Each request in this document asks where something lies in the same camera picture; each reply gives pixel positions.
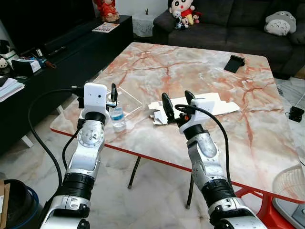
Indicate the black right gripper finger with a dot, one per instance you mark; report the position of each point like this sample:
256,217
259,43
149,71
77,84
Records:
190,97
167,107

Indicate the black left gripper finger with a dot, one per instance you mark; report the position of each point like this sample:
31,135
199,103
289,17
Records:
114,93

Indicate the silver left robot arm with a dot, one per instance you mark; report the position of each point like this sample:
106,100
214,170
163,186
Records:
88,152

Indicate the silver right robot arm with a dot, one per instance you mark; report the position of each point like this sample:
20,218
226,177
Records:
205,157

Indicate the black rubbish bin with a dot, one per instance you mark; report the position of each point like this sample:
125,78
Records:
21,205

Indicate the clear plastic container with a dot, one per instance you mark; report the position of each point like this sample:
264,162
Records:
131,100

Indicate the white flattened cardboard box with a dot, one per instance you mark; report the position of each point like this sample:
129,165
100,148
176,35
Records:
219,106

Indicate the black TV console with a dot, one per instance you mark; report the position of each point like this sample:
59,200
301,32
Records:
71,71

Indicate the red white magazine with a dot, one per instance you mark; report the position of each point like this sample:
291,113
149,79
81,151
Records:
106,27

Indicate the black soundbar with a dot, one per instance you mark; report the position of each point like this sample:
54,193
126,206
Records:
66,45

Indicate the black metal table leg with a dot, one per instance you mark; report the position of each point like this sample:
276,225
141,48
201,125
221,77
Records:
135,171
190,191

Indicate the white lace covered stand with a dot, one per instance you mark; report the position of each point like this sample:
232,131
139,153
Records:
144,26

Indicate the dark grey sofa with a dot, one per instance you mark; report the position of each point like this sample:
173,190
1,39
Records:
228,33

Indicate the small panda plush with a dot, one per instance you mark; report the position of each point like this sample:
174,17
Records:
180,21

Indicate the small red plush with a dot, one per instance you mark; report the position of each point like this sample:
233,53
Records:
196,16

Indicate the red festive doll figurine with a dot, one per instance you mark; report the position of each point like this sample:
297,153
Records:
108,9

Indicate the cartoon boy doll red shirt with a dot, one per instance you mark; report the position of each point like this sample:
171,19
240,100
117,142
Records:
183,8

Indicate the black box with white label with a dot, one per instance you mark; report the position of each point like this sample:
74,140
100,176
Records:
26,67

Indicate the black power adapter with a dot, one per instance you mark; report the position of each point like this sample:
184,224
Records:
296,114

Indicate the white paper stack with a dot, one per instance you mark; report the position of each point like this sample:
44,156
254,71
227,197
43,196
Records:
9,88

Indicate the black television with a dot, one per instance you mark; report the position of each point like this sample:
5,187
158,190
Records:
38,19

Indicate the grey Totoro plush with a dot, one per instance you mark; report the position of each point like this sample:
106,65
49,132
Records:
280,24

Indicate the white floor fan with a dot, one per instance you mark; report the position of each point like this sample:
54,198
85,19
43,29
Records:
290,183

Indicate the brown cardboard piece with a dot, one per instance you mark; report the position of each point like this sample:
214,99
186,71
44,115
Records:
4,205

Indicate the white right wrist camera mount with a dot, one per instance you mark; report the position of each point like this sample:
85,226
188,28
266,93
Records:
202,106

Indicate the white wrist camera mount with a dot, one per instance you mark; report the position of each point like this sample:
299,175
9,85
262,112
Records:
202,106
94,98

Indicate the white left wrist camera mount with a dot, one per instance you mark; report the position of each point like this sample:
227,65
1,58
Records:
94,98

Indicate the red metal table frame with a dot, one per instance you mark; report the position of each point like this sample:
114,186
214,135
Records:
267,214

